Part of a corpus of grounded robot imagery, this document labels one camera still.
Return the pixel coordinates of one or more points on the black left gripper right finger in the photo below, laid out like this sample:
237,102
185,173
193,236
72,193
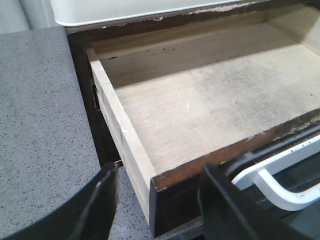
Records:
227,214

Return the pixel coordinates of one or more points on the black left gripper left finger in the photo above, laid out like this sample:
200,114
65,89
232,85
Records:
88,215

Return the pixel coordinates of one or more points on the dark wooden drawer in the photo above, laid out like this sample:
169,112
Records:
177,98

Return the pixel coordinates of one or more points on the dark wooden drawer cabinet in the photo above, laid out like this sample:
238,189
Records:
79,36

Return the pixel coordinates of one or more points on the white tray on cabinet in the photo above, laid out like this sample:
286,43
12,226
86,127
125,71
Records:
73,13

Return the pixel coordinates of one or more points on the white appliance door handle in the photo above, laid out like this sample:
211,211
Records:
289,179

